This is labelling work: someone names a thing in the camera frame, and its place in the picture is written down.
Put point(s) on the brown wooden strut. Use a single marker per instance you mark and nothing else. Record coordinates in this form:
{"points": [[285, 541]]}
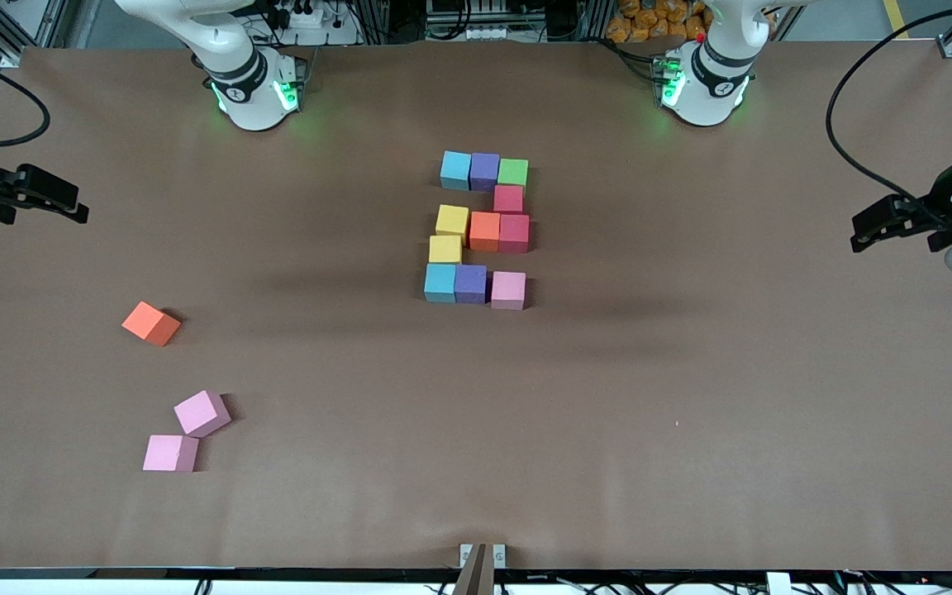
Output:
{"points": [[476, 578]]}

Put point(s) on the purple foam block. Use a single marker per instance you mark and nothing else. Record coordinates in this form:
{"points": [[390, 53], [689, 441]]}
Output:
{"points": [[485, 172], [470, 285]]}

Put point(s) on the green foam block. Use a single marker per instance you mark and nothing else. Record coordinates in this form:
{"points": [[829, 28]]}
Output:
{"points": [[513, 172]]}

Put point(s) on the metal table edge bracket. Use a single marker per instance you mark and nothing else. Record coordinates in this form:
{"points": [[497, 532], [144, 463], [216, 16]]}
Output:
{"points": [[466, 555]]}

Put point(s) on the small white power strip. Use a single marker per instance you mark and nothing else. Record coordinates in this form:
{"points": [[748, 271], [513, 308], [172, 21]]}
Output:
{"points": [[492, 33]]}

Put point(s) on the dark pink foam block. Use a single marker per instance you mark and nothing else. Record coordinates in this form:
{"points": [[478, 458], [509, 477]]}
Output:
{"points": [[514, 233], [508, 198]]}

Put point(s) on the bag of orange fruit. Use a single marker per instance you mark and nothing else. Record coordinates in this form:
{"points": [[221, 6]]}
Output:
{"points": [[649, 21]]}

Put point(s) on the small white box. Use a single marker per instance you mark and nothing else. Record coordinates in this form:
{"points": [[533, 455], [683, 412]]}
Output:
{"points": [[778, 585]]}

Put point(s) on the blue foam block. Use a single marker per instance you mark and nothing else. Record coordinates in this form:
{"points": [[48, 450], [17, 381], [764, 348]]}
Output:
{"points": [[456, 171], [440, 283]]}

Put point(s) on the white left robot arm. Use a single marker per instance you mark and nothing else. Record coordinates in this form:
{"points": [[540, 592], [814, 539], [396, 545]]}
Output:
{"points": [[716, 83]]}

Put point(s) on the light pink foam block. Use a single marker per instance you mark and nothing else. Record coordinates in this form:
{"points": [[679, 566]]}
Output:
{"points": [[508, 289], [202, 413], [170, 453]]}

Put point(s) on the yellow foam block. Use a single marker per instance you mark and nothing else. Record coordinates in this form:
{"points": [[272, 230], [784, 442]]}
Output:
{"points": [[452, 220], [445, 249]]}

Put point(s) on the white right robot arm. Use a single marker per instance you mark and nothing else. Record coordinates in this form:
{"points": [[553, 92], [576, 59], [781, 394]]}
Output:
{"points": [[236, 58]]}

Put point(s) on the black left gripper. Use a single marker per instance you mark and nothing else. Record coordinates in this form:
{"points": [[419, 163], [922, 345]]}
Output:
{"points": [[936, 208]]}

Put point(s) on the white power strip with plugs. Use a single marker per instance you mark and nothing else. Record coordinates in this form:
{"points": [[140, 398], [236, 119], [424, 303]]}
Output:
{"points": [[304, 18]]}

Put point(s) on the orange foam block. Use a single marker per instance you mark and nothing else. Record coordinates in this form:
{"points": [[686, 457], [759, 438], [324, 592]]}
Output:
{"points": [[484, 231], [150, 323]]}

